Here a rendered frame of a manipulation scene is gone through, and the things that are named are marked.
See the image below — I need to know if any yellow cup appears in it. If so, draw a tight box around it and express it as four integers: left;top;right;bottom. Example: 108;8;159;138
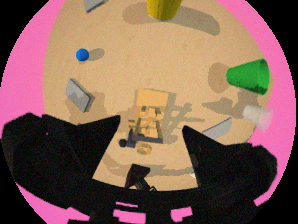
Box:
148;0;184;23

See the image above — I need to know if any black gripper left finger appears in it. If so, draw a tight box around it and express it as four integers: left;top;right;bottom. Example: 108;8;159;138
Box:
43;115;121;177

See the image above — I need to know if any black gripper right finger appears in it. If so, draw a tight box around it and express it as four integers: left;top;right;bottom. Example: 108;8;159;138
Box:
182;125;253;186

